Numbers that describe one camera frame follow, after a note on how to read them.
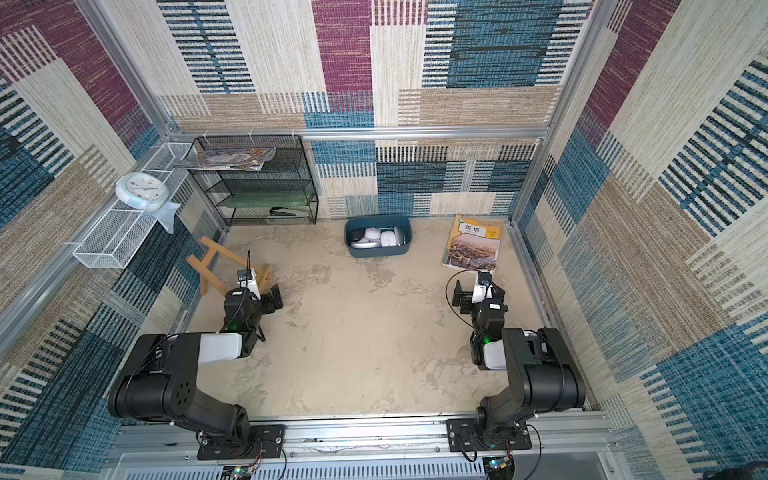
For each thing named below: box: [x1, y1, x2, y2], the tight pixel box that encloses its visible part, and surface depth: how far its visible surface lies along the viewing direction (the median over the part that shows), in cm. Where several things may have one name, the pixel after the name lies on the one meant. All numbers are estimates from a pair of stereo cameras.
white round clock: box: [115, 172, 169, 211], surface depth 76 cm
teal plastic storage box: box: [344, 215, 413, 258], surface depth 114 cm
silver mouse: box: [350, 236, 381, 249], surface depth 114 cm
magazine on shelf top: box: [172, 147, 277, 171], surface depth 88 cm
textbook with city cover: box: [442, 215, 504, 274], surface depth 114 cm
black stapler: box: [269, 207, 296, 216], surface depth 113 cm
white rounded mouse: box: [380, 230, 397, 247], surface depth 114 cm
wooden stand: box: [186, 237, 273, 296], surface depth 87 cm
